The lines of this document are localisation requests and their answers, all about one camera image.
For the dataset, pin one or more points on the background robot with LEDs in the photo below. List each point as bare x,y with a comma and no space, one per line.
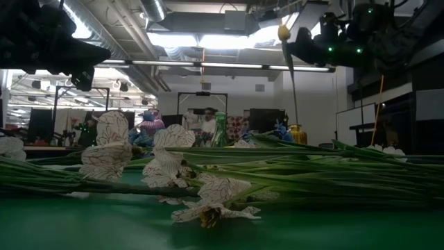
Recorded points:
86,133

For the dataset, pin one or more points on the green table mat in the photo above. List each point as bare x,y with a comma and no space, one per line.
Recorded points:
69,225

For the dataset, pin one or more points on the blue artificial flower bunch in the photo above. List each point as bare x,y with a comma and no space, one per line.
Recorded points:
140,138
282,132

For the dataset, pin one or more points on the long silver ceiling duct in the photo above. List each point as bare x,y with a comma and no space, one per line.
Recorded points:
104,31

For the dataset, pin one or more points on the green glass vase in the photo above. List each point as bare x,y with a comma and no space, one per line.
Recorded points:
221,128

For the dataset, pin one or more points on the ceiling air handling unit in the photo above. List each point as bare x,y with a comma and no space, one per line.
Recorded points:
208,22

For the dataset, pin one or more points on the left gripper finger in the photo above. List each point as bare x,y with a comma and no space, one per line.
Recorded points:
92,55

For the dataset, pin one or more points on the black monitor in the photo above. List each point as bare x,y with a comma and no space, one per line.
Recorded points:
40,125
267,119

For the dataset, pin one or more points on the person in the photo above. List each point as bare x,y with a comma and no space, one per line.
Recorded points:
209,125

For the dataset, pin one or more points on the yellow glass vase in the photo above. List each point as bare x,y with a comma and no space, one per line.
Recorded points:
299,134

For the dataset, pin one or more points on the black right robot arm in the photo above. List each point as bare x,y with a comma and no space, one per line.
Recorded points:
388,34

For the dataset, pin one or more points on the white patterned cloth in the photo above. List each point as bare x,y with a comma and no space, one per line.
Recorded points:
190,121

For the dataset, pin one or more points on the red floral patterned cloth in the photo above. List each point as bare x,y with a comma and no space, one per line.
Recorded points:
236,126

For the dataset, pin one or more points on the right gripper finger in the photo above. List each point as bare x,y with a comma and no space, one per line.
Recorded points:
307,45

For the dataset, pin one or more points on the purple glass vase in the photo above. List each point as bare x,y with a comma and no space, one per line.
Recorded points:
151,125

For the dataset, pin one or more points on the yellow pole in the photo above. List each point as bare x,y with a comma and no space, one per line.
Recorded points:
378,107

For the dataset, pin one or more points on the whiteboard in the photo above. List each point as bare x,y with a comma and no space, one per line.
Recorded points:
354,125

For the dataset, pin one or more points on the ribbed silver ventilation duct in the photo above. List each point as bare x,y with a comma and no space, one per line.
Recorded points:
152,8

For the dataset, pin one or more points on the yellow artificial tulip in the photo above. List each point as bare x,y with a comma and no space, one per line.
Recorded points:
283,33

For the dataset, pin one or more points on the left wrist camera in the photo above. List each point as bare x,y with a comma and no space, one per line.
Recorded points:
84,79

